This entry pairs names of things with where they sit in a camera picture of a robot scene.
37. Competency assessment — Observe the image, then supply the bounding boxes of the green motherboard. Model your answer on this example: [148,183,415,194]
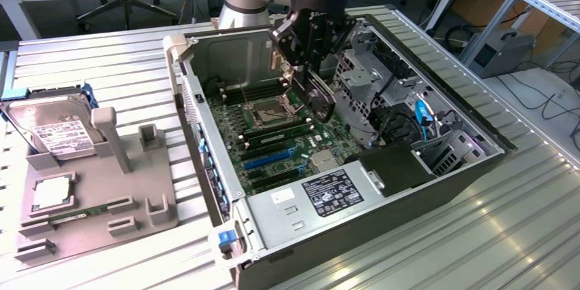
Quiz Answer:
[207,62,361,196]

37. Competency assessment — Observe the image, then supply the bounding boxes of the silver cpu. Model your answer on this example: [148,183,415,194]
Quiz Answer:
[29,177,76,213]

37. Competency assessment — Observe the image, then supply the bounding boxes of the metal disk bay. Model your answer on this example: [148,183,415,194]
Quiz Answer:
[333,45,423,109]

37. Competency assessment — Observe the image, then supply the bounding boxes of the hard disk with blue carrier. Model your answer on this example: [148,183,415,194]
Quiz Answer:
[0,80,100,162]

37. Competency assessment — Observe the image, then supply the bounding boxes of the metal cpu socket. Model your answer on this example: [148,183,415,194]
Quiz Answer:
[245,94,296,127]

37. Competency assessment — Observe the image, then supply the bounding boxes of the blue wire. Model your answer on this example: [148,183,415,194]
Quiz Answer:
[413,98,437,142]

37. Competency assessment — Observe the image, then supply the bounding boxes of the open black pc case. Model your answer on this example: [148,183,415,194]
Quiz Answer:
[163,13,519,290]

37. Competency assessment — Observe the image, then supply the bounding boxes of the green ram stick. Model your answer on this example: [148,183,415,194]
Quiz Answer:
[247,123,315,147]
[47,201,113,227]

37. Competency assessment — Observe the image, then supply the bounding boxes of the blue expansion slot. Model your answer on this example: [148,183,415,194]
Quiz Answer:
[243,149,293,170]

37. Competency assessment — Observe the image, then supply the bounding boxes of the office chair base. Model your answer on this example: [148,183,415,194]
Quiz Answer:
[75,0,179,32]

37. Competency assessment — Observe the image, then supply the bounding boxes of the grey box with handle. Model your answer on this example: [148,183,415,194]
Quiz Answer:
[459,27,541,79]

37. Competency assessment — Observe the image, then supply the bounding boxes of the aluminium profile frame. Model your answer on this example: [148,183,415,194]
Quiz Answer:
[456,0,580,71]

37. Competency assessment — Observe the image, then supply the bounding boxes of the black floor cables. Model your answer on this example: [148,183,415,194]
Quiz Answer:
[515,60,580,125]

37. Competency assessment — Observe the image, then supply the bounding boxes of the grey parts rack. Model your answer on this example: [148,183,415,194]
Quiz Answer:
[13,106,181,264]

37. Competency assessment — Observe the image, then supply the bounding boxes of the black gpu with fan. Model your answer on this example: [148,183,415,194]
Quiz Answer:
[291,65,339,124]

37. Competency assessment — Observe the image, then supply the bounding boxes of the blue case latch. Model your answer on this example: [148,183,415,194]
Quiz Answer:
[216,231,237,249]

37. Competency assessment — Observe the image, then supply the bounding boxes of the silver power supply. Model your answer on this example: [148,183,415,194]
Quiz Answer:
[232,160,387,251]

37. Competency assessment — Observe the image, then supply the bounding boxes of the silver chipset heatsink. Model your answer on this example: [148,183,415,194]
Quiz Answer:
[309,152,337,173]

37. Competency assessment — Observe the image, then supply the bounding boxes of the black plastic shroud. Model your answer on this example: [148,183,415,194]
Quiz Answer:
[344,143,437,200]

